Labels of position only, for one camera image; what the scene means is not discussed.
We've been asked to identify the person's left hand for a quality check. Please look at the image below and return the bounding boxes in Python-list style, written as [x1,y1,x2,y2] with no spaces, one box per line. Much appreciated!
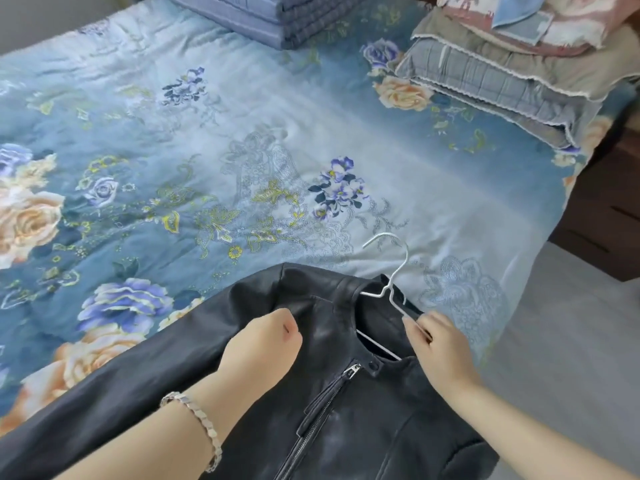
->
[216,308,303,397]

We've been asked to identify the person's right hand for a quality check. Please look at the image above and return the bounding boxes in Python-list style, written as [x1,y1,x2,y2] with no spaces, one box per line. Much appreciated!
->
[402,310,483,411]

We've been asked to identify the white wire hanger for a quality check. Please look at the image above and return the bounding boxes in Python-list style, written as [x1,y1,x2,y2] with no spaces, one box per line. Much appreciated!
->
[355,232,432,363]

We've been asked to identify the black glossy jacket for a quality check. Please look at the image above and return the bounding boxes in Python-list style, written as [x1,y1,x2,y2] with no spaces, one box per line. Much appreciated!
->
[0,262,501,480]

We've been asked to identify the person's right forearm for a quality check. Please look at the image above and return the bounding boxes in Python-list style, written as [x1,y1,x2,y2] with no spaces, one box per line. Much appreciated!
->
[445,382,639,480]

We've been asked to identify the person's left forearm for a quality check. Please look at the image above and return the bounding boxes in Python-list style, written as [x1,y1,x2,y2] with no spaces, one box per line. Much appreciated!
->
[52,369,261,480]

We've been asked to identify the blue floral bed quilt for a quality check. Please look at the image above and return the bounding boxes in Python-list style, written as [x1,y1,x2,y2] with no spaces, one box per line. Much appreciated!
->
[0,0,631,435]

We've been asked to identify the dark wooden nightstand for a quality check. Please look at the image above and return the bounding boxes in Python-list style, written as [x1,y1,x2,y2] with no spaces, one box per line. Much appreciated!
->
[547,129,640,283]

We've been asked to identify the grey checked pillow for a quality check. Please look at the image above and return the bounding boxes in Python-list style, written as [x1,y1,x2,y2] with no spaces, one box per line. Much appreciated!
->
[395,7,640,151]

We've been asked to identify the pale blue folded blanket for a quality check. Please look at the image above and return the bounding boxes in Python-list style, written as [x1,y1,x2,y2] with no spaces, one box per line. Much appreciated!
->
[167,0,372,51]

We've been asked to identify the striped pillow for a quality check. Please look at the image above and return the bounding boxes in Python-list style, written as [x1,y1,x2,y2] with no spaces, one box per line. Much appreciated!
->
[437,0,640,58]

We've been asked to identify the silver link bracelet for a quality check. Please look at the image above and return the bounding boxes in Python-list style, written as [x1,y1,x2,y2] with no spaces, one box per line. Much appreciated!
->
[159,392,223,473]

